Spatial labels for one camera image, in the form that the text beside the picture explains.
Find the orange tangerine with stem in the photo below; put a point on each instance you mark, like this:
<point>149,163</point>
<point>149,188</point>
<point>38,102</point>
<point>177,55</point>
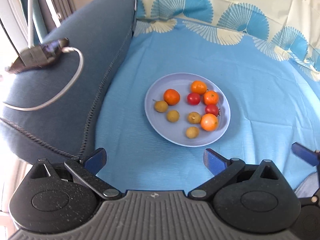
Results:
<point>171,97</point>

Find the light blue trouser leg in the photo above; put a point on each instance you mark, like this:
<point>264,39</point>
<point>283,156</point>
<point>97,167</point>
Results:
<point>308,187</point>

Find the dotted white pole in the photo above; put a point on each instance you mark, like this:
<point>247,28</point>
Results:
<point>30,23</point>

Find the orange tangerine lower plate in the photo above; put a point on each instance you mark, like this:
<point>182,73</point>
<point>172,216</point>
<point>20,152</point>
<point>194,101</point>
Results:
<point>209,122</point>

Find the blue patterned bed sheet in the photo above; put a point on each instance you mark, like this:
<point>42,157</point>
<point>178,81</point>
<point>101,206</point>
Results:
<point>262,54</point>

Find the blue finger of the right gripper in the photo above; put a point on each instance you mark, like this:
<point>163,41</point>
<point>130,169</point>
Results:
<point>309,156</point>

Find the red cherry tomato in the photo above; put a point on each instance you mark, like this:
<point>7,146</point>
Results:
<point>193,99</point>
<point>212,109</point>

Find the red cherry tomato on plate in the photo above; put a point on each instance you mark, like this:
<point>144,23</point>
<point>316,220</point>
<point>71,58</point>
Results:
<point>193,99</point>

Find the orange tangerine top of plate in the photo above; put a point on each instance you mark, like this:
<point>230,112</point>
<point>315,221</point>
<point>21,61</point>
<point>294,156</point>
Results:
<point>198,87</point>

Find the small orange tangerine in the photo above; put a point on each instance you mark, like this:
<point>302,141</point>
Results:
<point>210,98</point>

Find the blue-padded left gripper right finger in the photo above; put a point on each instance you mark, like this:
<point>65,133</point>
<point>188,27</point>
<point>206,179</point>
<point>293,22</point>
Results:
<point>225,172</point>

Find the black smartphone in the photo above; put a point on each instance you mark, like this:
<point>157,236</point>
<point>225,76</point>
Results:
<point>39,56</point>

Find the blue sofa armrest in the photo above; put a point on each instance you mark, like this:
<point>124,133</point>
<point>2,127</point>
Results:
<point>56,109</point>

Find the small tan longan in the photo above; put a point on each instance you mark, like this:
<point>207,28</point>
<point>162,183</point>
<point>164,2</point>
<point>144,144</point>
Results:
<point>173,116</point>

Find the light purple plate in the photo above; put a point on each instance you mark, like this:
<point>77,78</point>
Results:
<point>175,132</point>

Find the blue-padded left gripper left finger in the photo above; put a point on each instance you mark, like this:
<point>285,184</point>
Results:
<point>84,170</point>

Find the tan longan on plate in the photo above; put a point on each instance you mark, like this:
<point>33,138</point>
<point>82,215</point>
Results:
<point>192,132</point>

